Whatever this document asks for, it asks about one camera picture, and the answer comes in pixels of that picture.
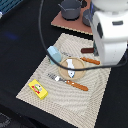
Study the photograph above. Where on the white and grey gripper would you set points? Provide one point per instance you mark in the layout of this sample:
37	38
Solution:
110	33

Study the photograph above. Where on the white fish toy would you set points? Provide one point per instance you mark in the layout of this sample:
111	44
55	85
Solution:
71	68

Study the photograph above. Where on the light blue cup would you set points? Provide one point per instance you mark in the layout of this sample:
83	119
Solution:
55	54

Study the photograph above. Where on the yellow box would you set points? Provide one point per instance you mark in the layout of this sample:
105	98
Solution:
38	89

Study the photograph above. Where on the brown grilled sausage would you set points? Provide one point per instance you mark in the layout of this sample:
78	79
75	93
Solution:
87	50

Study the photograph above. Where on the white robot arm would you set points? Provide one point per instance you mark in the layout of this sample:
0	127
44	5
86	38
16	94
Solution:
110	6

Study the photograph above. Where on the dark grey frying pan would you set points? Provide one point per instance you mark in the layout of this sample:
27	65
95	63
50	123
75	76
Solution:
86	17

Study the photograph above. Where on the dark grey pot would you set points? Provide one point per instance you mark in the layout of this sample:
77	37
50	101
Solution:
70	9

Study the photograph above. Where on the round wooden plate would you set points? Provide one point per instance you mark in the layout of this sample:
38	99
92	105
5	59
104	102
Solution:
78	65

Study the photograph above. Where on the beige woven placemat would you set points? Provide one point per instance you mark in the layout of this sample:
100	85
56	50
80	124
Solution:
77	107

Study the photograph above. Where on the knife with wooden handle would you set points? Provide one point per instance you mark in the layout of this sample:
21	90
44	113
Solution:
82	58

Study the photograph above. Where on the fork with wooden handle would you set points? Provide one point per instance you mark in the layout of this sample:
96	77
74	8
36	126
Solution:
69	82

